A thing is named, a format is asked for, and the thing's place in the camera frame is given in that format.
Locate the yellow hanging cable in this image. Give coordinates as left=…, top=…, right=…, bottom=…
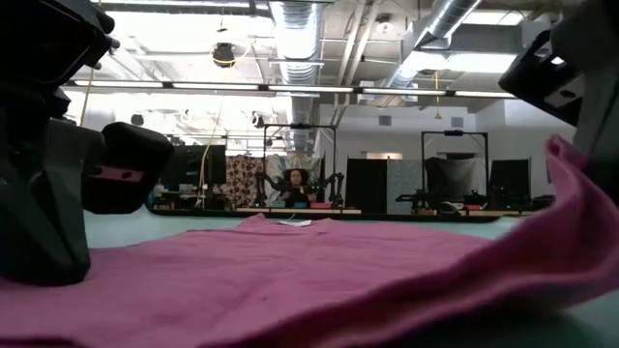
left=194, top=103, right=224, bottom=207
left=78, top=67, right=95, bottom=128

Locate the person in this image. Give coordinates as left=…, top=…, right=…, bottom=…
left=279, top=167, right=316, bottom=209

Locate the black table frame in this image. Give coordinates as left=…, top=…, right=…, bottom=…
left=147, top=207, right=502, bottom=224

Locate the long LED light bar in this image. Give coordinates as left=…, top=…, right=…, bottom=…
left=62, top=79, right=517, bottom=101

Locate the grey draped cloth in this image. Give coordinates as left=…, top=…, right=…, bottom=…
left=424, top=156, right=487, bottom=203

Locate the black partition panel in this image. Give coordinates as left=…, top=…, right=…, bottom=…
left=489, top=158, right=532, bottom=210
left=344, top=158, right=389, bottom=215

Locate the slanted silver ventilation duct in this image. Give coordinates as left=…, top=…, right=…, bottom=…
left=371, top=0, right=485, bottom=107

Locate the pink towel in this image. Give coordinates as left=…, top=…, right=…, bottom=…
left=0, top=133, right=619, bottom=348

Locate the wooden background table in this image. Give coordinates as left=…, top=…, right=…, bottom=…
left=235, top=207, right=363, bottom=216

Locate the straight silver ventilation duct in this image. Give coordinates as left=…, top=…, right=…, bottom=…
left=268, top=0, right=324, bottom=152

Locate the pale patterned partition panel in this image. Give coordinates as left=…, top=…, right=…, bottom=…
left=386, top=159, right=426, bottom=214

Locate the black background rig frame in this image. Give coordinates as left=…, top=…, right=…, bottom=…
left=262, top=123, right=339, bottom=210
left=420, top=129, right=490, bottom=210

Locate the floral patterned cloth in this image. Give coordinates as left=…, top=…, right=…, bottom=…
left=225, top=154, right=266, bottom=210

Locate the black hanging dome lamp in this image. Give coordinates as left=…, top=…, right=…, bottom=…
left=211, top=41, right=238, bottom=70

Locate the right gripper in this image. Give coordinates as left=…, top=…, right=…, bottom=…
left=497, top=0, right=619, bottom=204

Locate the black computer monitor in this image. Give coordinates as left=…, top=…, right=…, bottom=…
left=161, top=143, right=227, bottom=193

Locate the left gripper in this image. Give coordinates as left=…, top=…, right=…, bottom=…
left=0, top=0, right=175, bottom=216

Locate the green table mat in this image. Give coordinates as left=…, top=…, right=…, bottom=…
left=84, top=207, right=619, bottom=348

